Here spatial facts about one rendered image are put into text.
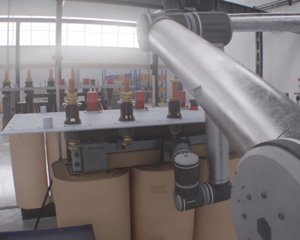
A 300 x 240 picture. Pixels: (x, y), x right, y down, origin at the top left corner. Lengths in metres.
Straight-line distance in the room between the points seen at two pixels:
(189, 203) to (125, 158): 0.49
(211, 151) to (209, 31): 0.50
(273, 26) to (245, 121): 1.10
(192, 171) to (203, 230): 0.84
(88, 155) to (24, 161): 1.70
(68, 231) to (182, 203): 0.53
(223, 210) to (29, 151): 2.02
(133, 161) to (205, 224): 0.68
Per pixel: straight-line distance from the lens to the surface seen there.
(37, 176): 3.03
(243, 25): 1.47
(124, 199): 1.45
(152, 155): 1.55
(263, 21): 1.48
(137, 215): 1.60
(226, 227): 1.92
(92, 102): 1.70
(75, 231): 1.29
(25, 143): 2.92
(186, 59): 0.65
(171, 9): 1.44
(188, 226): 1.71
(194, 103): 1.89
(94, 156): 1.33
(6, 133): 1.12
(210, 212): 1.81
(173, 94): 1.42
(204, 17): 1.07
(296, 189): 0.27
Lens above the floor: 1.53
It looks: 7 degrees down
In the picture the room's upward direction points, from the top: straight up
